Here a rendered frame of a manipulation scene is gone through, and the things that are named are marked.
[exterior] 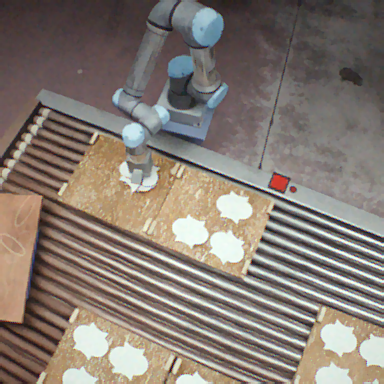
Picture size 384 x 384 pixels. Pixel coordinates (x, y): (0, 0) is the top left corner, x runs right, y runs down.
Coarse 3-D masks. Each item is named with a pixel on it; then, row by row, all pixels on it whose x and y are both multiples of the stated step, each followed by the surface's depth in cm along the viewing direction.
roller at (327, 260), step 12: (24, 132) 200; (36, 144) 198; (48, 144) 196; (60, 156) 196; (72, 156) 194; (264, 240) 177; (276, 240) 175; (288, 240) 175; (300, 252) 174; (312, 252) 173; (324, 264) 172; (336, 264) 170; (348, 264) 170; (360, 276) 169; (372, 276) 167
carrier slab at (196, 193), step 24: (192, 192) 183; (216, 192) 183; (240, 192) 183; (168, 216) 179; (192, 216) 178; (216, 216) 178; (264, 216) 178; (168, 240) 174; (240, 240) 174; (216, 264) 170; (240, 264) 170
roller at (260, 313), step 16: (0, 192) 187; (64, 224) 180; (96, 240) 176; (128, 256) 174; (160, 272) 171; (176, 272) 171; (192, 288) 168; (208, 288) 168; (240, 304) 165; (272, 320) 162; (288, 320) 162; (304, 336) 160
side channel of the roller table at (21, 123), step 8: (32, 104) 203; (40, 104) 205; (24, 112) 201; (32, 112) 201; (16, 120) 199; (24, 120) 199; (32, 120) 204; (8, 128) 197; (16, 128) 197; (24, 128) 200; (8, 136) 195; (16, 136) 196; (0, 144) 194; (8, 144) 193; (0, 152) 192; (8, 152) 195; (0, 160) 191; (0, 176) 195
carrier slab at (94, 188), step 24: (96, 144) 194; (120, 144) 194; (96, 168) 189; (168, 168) 188; (72, 192) 184; (96, 192) 184; (120, 192) 184; (144, 192) 183; (168, 192) 184; (96, 216) 180; (120, 216) 179; (144, 216) 179
